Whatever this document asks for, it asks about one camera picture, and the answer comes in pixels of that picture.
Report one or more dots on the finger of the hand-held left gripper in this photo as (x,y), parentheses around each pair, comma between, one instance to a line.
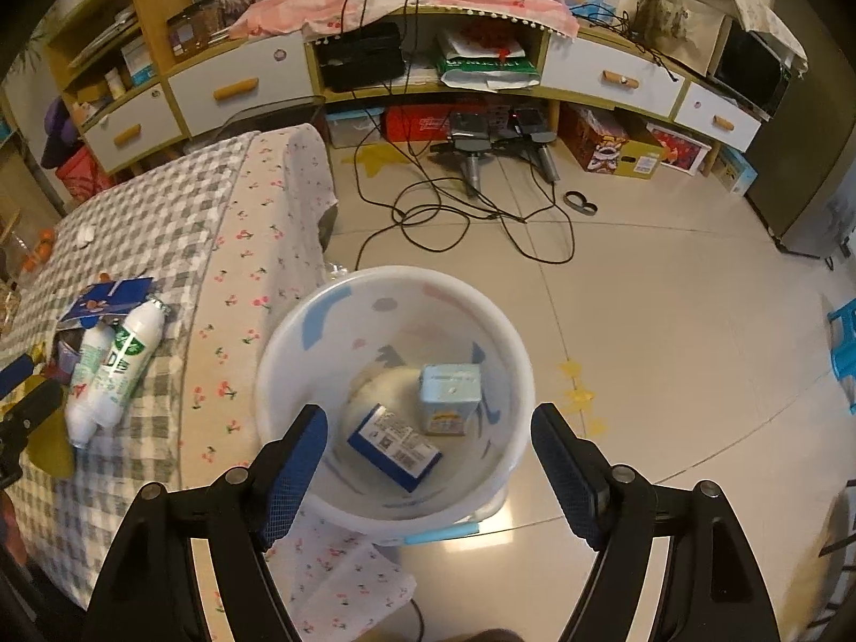
(15,376)
(33,404)

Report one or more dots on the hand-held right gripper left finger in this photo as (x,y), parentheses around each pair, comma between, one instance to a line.
(294,475)

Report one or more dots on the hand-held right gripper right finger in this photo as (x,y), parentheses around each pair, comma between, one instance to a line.
(568,475)

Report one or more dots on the white bottle green label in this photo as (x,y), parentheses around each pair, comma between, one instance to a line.
(83,388)
(127,354)

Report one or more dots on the dark blue cardboard box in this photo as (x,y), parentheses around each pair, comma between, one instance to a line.
(394,448)

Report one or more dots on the blue snack packet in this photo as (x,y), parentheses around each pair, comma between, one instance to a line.
(107,294)

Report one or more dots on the light blue milk carton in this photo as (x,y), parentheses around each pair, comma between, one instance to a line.
(449,398)

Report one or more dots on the white plastic bucket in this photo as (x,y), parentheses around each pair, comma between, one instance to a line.
(401,307)

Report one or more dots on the clear glass jar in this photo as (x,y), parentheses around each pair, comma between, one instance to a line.
(12,281)

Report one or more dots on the clear plastic wrapper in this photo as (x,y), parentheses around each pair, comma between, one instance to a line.
(336,273)

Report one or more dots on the grey white checked blanket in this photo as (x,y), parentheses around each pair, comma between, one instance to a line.
(167,227)

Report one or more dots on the purple cloth item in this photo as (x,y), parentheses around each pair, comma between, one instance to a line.
(60,127)

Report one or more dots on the blue plastic stool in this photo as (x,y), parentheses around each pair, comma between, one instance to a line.
(846,348)

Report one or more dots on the small white bottle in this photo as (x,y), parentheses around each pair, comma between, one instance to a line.
(116,85)

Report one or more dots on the colourful printed cardboard box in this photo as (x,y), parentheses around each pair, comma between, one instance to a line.
(602,147)

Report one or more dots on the blue white small box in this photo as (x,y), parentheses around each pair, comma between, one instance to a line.
(139,61)

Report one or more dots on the black grey handheld device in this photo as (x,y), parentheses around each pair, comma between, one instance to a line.
(468,140)
(535,134)

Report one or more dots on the red framed picture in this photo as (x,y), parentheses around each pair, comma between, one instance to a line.
(682,150)

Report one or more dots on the blue printed box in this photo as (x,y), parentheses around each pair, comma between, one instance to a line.
(735,170)

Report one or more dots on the light blue storage box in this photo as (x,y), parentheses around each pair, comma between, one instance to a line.
(348,128)

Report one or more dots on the dark glass side table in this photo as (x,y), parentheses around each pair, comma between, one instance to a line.
(281,110)

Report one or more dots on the red cardboard box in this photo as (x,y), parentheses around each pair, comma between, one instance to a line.
(414,124)

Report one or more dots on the brown glass jar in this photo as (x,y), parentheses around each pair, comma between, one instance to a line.
(206,20)
(179,33)

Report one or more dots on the grey metal cabinet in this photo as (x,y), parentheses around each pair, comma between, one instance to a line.
(809,167)

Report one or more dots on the green white bag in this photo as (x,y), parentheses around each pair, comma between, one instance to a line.
(488,72)

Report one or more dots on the black electronics box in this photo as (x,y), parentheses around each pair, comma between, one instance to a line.
(361,57)

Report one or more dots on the white bag red print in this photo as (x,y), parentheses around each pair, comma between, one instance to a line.
(481,40)

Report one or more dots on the black appliance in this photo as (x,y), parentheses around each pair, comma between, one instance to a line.
(749,67)

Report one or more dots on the pink cloth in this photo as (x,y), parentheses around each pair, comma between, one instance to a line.
(281,7)

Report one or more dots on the beige cover cloth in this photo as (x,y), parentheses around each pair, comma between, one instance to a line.
(762,13)

